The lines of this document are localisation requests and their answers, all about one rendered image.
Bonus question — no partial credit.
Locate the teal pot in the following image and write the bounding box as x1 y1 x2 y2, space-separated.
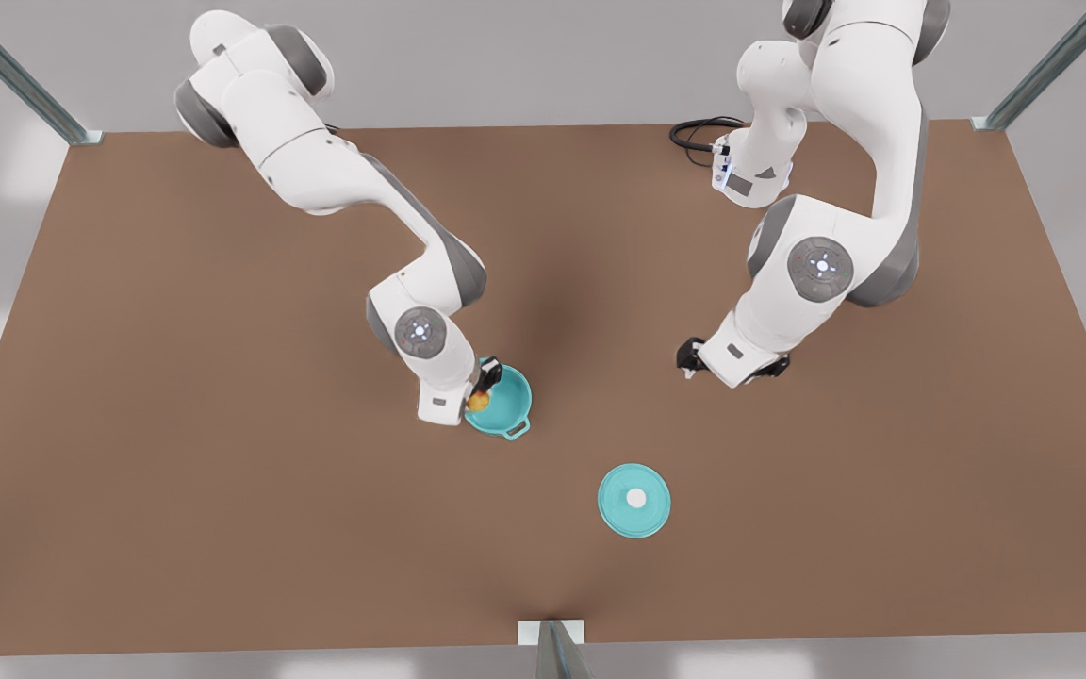
464 364 534 441

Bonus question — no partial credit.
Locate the teal pot lid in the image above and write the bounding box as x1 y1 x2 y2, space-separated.
598 463 672 539

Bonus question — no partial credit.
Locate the black cable loop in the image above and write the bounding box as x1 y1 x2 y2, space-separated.
669 116 748 169

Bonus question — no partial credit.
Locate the silver frame post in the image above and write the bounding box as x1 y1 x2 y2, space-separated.
971 0 1086 132
518 620 595 679
0 0 105 146

